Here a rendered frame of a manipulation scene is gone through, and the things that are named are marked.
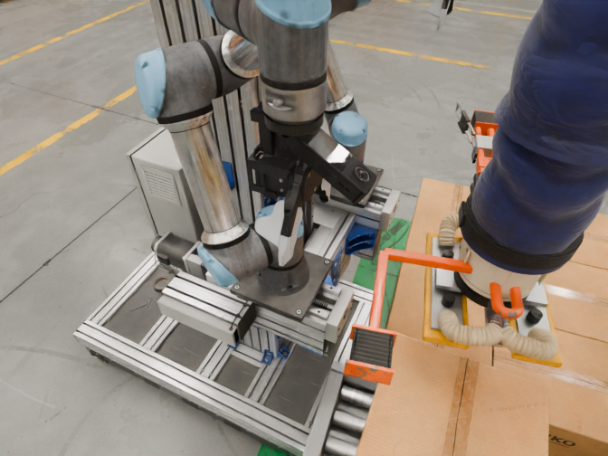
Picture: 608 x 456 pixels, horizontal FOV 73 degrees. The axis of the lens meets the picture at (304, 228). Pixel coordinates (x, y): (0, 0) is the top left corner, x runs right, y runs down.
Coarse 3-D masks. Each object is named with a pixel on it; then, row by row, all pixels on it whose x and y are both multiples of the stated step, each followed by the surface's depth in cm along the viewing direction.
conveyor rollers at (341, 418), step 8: (344, 392) 144; (352, 392) 144; (360, 392) 144; (352, 400) 143; (360, 400) 143; (368, 400) 142; (368, 408) 143; (336, 416) 138; (344, 416) 138; (352, 416) 138; (336, 424) 139; (344, 424) 137; (352, 424) 137; (360, 424) 136; (360, 432) 136; (328, 440) 133; (336, 440) 133; (328, 448) 132; (336, 448) 131; (344, 448) 131; (352, 448) 131
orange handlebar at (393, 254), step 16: (480, 128) 132; (480, 160) 118; (384, 256) 93; (400, 256) 93; (416, 256) 93; (432, 256) 93; (384, 272) 90; (464, 272) 92; (384, 288) 87; (496, 288) 87; (512, 288) 87; (496, 304) 84; (512, 304) 85
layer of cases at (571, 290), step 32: (448, 192) 222; (416, 224) 204; (576, 256) 189; (416, 288) 176; (576, 288) 176; (416, 320) 165; (480, 320) 165; (576, 320) 165; (480, 352) 155; (576, 352) 155; (544, 384) 147; (576, 384) 147; (576, 416) 139; (576, 448) 141
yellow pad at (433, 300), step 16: (432, 240) 113; (448, 256) 105; (432, 272) 104; (432, 288) 101; (432, 304) 98; (448, 304) 96; (464, 304) 98; (432, 320) 95; (464, 320) 95; (432, 336) 92
